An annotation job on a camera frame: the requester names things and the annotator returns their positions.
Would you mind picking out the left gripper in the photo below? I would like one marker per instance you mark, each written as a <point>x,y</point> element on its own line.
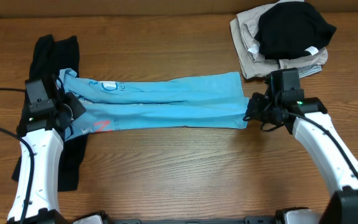
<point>74,107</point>

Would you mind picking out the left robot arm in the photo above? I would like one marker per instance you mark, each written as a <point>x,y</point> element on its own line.
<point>48,112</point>

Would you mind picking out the folded beige shirt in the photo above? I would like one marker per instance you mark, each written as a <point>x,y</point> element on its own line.
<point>253,64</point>

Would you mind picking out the light blue t-shirt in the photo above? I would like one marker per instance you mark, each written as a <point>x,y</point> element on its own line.
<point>211,101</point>

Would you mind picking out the black garment on left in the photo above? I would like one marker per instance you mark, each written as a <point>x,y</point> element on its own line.
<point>49,57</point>

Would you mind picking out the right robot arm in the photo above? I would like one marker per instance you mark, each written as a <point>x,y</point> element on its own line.
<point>284,105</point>

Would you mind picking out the folded black shirt on stack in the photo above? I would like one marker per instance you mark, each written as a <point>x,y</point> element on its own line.
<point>291,30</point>

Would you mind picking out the folded grey striped shirt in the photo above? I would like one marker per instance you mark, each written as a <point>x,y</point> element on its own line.
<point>309,70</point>

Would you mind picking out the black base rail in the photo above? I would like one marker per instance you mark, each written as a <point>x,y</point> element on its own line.
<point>191,221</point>

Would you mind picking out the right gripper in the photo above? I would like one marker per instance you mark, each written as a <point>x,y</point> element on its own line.
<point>255,112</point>

